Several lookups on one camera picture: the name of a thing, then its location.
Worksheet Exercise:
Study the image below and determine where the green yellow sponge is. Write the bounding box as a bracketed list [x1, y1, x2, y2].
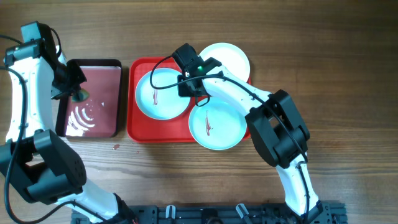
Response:
[72, 89, 90, 103]

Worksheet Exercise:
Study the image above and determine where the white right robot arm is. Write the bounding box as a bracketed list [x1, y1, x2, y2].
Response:
[178, 65, 321, 223]

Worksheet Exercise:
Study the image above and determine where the black tray with water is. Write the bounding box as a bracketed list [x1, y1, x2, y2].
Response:
[55, 59, 123, 138]

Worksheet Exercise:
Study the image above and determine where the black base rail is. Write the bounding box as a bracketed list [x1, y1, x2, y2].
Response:
[70, 202, 348, 224]

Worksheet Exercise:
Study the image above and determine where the light blue plate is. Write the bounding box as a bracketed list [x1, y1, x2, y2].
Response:
[135, 68, 191, 120]
[188, 97, 247, 151]

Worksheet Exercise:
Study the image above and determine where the white plate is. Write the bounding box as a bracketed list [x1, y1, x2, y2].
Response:
[200, 42, 251, 82]

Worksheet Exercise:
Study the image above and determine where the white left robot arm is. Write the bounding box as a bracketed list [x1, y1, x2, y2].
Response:
[1, 21, 138, 223]

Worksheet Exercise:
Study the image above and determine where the red plastic tray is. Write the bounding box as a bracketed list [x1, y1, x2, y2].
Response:
[126, 57, 195, 143]

